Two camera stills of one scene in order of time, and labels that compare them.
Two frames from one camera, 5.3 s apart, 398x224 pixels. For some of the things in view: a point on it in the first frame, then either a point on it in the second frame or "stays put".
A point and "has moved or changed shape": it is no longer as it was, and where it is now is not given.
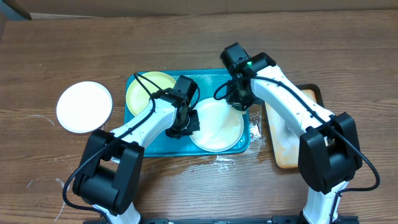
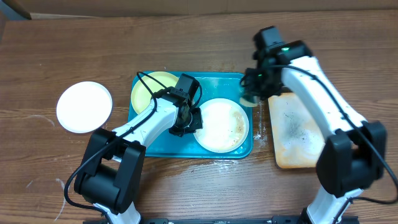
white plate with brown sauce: [84, 107] stays put
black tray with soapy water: [284, 135] stays put
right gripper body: [240, 100] to [262, 87]
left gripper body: [191, 124] stays put
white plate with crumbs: [221, 126] stays put
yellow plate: [137, 98] has moved or changed shape
